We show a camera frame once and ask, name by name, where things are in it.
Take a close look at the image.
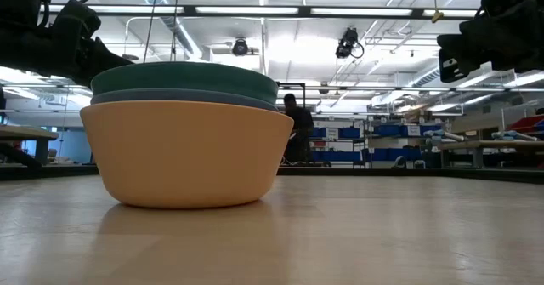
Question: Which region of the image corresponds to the black metal rack frame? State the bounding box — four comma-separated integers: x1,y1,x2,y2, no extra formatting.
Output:
276,82,308,117

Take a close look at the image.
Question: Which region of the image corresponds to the blue-grey bowl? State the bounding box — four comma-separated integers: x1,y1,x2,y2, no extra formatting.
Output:
89,88,280,112

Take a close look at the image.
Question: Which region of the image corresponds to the black ceiling camera with cable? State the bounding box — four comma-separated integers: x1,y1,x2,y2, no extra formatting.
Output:
335,26,366,60

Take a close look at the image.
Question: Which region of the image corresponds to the wooden workbench with dark legs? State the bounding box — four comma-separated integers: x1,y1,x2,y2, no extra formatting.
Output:
0,124,60,168

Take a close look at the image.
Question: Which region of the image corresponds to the long wooden workbench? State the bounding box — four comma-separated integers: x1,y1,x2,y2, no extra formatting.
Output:
436,139,544,169

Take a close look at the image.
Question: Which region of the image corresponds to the round black ceiling camera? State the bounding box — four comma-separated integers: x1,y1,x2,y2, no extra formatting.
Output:
231,37,251,58

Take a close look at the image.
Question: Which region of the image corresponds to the shelving with blue bins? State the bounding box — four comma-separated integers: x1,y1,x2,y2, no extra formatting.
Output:
309,120,444,170

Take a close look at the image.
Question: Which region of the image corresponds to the dark green bowl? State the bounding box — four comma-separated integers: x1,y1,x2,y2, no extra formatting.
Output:
89,60,280,106

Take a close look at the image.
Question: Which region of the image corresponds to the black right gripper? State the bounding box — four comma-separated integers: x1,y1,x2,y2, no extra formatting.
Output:
436,0,544,84

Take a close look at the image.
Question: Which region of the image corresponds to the large orange bowl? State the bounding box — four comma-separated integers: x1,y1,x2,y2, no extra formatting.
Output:
79,100,296,210

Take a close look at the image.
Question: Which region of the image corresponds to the yellow hanging connector cable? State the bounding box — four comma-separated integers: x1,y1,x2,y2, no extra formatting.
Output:
430,0,445,25

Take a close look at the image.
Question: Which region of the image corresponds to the person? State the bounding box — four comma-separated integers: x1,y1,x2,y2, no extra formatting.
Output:
281,92,316,167

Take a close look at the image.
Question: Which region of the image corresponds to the black overhead frame bar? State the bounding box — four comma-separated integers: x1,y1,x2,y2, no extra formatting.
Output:
42,3,484,19

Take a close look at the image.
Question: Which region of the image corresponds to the thin black hanging cable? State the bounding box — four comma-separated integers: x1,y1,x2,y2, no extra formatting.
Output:
143,0,162,64
170,0,183,62

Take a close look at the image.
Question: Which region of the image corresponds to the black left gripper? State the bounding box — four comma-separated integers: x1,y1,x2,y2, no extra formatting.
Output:
0,0,134,88

